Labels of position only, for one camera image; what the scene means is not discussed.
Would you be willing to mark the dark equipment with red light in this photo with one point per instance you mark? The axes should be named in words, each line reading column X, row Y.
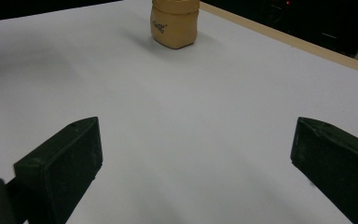
column 307, row 21

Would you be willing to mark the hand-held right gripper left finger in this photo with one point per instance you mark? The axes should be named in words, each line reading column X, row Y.
column 62, row 161

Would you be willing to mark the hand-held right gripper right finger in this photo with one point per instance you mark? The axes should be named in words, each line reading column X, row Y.
column 338, row 165

